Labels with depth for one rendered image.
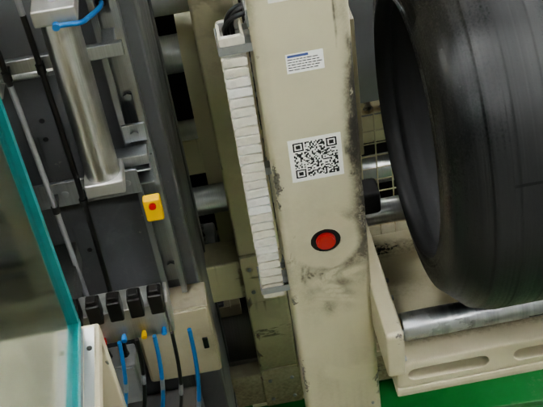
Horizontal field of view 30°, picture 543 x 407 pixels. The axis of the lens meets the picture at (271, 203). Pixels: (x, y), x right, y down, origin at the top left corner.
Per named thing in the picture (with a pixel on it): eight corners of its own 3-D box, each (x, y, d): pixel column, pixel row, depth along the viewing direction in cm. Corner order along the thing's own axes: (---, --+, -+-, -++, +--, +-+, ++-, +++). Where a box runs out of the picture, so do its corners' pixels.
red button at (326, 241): (317, 252, 153) (315, 237, 151) (315, 244, 155) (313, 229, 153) (337, 248, 153) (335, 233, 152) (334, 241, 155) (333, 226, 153)
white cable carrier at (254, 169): (263, 299, 160) (217, 39, 130) (259, 278, 164) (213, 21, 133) (291, 294, 160) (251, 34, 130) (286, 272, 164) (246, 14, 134)
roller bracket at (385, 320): (389, 379, 158) (385, 337, 151) (339, 217, 188) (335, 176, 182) (410, 375, 158) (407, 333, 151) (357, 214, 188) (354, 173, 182)
